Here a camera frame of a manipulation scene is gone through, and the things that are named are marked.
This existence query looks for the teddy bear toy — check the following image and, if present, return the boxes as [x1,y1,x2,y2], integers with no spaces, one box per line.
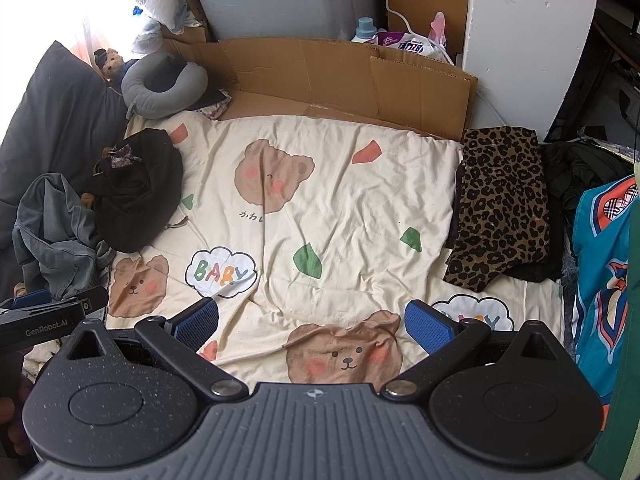
[94,48,141,92]

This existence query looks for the white knit cloth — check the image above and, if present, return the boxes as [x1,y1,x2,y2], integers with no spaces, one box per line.
[22,340,66,386]

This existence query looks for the grey neck pillow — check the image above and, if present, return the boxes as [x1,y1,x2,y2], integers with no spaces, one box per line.
[121,51,209,120]

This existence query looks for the brown cardboard sheet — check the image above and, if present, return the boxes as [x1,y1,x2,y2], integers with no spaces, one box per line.
[162,37,478,141]

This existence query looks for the pink plastic bag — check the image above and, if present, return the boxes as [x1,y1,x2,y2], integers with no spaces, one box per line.
[427,11,448,46]

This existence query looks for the small floral cloth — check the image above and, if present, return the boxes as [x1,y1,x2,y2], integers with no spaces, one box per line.
[197,99,232,121]

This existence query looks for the bear print cream blanket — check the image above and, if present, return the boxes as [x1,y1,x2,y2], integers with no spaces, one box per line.
[105,110,566,386]

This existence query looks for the leopard print garment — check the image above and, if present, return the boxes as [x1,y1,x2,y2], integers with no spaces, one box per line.
[444,127,551,293]

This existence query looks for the green cloth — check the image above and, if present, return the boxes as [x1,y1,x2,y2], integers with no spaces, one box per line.
[587,160,640,480]

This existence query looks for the blue patterned bag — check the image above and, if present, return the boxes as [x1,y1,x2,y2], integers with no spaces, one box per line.
[570,175,640,431]

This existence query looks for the black pants with floral sides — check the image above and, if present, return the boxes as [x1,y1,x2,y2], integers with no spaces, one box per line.
[82,128,185,254]

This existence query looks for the black folded garment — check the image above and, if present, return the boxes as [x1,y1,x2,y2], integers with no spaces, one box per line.
[510,141,636,283]

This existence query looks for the blue denim garment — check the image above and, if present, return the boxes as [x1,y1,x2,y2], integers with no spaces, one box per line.
[11,172,117,301]

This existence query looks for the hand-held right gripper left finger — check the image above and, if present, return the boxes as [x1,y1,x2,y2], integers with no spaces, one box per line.
[60,297,249,402]

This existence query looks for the dark grey pillow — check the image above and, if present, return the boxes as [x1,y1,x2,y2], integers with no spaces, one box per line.
[0,41,131,301]

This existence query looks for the white purple detergent bag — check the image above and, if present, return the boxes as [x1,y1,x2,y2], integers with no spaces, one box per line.
[350,16,453,65]

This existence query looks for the white cable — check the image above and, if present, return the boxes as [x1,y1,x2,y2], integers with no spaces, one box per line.
[381,0,451,61]

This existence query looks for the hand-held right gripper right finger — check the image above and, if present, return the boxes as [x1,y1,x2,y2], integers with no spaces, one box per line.
[381,300,573,402]

